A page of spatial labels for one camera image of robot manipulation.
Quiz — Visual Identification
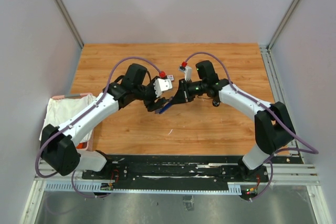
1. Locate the white cloth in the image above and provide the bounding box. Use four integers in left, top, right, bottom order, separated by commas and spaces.
42, 94, 96, 129

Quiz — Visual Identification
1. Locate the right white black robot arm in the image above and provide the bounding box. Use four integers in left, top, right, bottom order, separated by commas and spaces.
170, 60, 295, 182

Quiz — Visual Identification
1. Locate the blue black stapler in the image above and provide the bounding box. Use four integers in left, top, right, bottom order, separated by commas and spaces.
155, 101, 173, 114

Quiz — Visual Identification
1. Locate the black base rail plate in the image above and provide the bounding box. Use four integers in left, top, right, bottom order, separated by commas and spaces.
82, 155, 269, 189

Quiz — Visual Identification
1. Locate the small black clip object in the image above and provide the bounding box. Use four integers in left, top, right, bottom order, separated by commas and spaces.
212, 100, 221, 107

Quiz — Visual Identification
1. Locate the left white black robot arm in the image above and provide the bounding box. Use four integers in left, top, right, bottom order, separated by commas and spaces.
35, 63, 173, 180

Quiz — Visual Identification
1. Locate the white slotted cable duct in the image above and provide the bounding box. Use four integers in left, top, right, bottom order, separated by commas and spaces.
45, 181, 242, 195

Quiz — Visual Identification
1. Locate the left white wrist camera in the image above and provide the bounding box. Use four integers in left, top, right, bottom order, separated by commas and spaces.
153, 78, 173, 98

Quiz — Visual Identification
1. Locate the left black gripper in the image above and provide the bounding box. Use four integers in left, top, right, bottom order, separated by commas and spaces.
134, 77, 166, 112

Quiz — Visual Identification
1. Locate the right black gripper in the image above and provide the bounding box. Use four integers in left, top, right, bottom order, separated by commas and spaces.
171, 78, 207, 105

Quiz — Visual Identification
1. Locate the red white staple box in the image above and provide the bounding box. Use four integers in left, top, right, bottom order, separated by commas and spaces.
167, 75, 174, 81

